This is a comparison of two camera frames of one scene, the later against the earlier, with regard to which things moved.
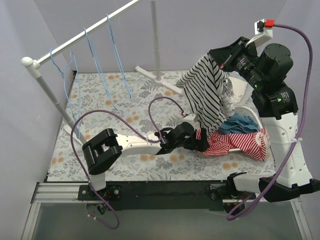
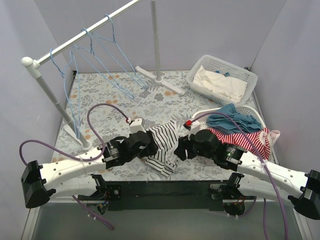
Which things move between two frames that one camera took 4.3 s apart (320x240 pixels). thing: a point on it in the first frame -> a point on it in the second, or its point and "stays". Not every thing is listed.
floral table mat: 133,101 stays
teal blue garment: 239,123 stays
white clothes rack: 32,65 stays
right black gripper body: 225,56 -> 185,146
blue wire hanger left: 70,75 stays
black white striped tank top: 209,91 -> 164,161
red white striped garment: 252,143 stays
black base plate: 164,195 stays
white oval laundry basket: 246,110 -> 203,116
